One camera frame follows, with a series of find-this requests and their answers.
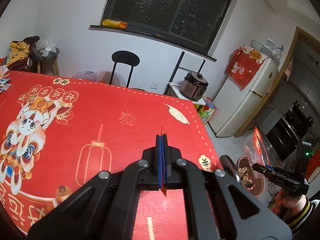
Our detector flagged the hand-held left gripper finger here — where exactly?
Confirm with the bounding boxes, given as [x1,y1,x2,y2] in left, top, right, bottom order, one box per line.
[162,134,293,240]
[27,134,163,240]

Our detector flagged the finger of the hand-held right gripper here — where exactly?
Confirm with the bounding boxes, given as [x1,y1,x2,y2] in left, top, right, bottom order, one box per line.
[252,163,300,188]
[265,164,295,175]

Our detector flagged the brown round trash bin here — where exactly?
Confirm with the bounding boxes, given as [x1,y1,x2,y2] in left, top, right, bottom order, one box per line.
[219,154,269,198]

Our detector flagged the thin red wrapper piece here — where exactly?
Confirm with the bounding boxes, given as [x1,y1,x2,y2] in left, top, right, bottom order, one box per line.
[160,126,167,198]

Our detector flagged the clear tray with red label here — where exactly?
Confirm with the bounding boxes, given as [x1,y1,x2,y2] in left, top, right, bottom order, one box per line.
[244,127,275,170]

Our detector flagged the person's right forearm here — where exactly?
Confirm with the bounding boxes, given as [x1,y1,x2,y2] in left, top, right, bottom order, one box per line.
[285,197,320,230]

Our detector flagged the person's right hand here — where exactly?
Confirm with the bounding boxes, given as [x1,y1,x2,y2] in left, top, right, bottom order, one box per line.
[281,194,309,217]

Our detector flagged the red box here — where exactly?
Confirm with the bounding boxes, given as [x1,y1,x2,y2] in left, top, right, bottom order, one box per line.
[307,155,320,183]

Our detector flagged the black built-in oven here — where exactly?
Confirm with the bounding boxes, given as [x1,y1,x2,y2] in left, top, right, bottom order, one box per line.
[265,102,314,160]

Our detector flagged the grey kitchen cabinet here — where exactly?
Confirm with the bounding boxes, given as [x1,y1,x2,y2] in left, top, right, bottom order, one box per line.
[257,105,282,135]

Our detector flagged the green printed bag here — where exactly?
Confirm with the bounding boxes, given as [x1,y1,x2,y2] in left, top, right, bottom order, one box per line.
[197,105,215,124]

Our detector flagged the white fridge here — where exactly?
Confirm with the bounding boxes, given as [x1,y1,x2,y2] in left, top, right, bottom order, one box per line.
[210,52,279,137]

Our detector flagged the red printed tablecloth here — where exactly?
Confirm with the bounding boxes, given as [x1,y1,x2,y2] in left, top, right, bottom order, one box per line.
[0,70,224,240]

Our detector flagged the white top metal rack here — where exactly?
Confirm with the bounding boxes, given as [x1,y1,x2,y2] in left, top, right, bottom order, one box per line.
[164,52,208,107]

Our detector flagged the colourful shopping bag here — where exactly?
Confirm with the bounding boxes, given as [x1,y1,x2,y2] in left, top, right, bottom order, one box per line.
[204,96,217,110]

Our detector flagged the silver rice cooker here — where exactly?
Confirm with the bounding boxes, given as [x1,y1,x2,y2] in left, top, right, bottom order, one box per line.
[180,71,209,102]

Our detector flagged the hanging paper charm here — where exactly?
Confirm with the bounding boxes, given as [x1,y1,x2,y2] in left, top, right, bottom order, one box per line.
[284,57,293,82]

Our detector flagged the red printed fridge cloth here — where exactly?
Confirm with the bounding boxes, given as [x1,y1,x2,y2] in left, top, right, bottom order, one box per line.
[226,44,269,89]

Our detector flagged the black round-back chair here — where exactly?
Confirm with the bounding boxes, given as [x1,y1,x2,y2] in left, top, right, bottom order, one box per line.
[109,51,140,88]

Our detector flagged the clear plastic container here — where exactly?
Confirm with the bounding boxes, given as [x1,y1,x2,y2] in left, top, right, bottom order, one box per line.
[71,70,98,81]

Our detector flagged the clear bags with blue print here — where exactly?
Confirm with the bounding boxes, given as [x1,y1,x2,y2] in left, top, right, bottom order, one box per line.
[262,38,284,60]

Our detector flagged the clear glass bowl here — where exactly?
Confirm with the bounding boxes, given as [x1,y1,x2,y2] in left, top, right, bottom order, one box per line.
[250,39,264,52]

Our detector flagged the black window sill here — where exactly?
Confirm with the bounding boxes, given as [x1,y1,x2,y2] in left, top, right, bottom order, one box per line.
[89,24,217,62]

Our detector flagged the orange snack packet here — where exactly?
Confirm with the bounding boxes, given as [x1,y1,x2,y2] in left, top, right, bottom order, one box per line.
[102,19,128,28]

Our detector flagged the dark round stool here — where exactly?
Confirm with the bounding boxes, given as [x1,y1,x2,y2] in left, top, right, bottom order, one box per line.
[37,47,60,76]

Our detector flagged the dark framed window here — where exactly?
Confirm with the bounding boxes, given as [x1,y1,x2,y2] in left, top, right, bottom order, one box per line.
[104,0,244,55]

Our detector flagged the crumpled clear plastic bag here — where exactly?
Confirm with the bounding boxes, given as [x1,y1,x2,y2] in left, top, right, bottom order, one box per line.
[35,36,57,57]

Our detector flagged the colourful paper cutouts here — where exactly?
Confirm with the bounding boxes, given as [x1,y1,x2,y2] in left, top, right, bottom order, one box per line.
[0,65,13,94]

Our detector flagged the wooden door frame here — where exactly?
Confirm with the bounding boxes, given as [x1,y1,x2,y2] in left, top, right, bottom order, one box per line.
[234,26,320,138]

